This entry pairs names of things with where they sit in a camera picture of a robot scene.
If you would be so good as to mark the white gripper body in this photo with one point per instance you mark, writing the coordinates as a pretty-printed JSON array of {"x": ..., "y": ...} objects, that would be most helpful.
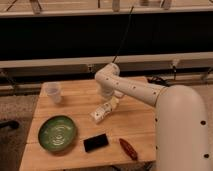
[{"x": 108, "y": 93}]

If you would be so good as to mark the white plastic bottle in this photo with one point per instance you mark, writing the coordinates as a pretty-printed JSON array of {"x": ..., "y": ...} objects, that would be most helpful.
[{"x": 105, "y": 109}]

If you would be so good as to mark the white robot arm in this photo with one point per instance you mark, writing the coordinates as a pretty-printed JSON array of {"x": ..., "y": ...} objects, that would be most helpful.
[{"x": 181, "y": 121}]

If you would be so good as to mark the black rectangular sponge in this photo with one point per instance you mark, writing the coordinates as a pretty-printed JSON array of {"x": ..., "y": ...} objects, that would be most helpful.
[{"x": 95, "y": 142}]

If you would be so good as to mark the clear plastic cup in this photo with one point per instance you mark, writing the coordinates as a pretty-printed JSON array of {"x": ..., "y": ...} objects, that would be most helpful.
[{"x": 53, "y": 91}]

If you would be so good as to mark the dark red oblong object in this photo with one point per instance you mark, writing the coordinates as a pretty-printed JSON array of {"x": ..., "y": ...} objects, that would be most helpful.
[{"x": 128, "y": 149}]

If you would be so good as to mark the green ceramic plate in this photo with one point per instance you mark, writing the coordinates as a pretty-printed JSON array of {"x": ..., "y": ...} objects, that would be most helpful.
[{"x": 57, "y": 133}]

